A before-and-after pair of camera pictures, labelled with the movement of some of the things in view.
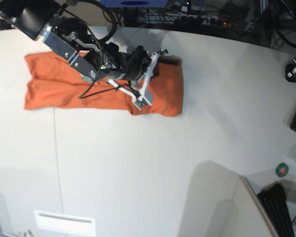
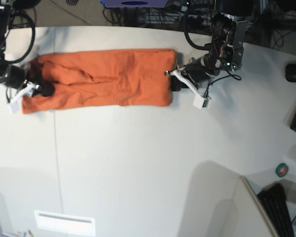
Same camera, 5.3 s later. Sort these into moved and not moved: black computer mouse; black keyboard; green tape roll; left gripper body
Moved: left gripper body
Not moved: black keyboard; green tape roll; black computer mouse
